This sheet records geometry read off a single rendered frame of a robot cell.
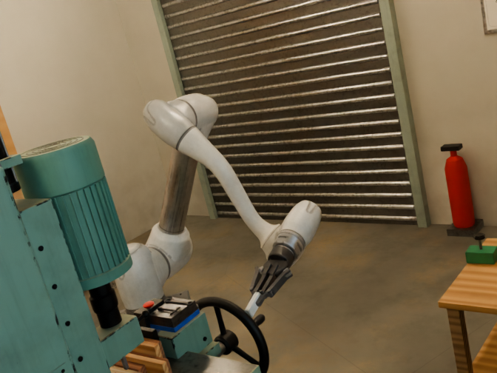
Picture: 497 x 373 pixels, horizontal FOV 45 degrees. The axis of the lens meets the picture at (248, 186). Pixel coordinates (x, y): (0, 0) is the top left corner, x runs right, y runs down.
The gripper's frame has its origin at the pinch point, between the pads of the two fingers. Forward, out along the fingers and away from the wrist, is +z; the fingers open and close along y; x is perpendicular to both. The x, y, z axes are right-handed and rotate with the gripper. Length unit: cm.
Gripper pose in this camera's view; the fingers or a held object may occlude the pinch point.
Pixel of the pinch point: (254, 304)
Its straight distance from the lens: 173.3
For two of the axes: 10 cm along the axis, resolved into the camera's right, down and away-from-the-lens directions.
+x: 4.1, 7.6, 5.0
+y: 7.9, -0.2, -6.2
